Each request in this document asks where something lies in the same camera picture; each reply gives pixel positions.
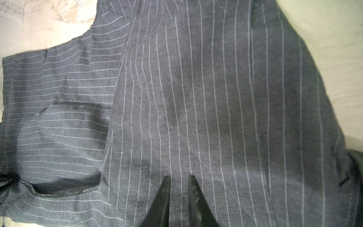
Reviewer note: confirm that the grey pinstriped long sleeve shirt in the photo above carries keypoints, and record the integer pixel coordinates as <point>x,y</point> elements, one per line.
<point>157,94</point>

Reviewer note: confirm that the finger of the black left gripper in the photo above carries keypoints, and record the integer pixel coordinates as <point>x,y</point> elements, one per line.
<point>8,180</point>

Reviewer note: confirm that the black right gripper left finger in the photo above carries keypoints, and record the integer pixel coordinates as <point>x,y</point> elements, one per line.
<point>158,214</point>

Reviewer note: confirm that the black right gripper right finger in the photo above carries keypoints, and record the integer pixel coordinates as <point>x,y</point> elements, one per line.
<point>200,214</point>

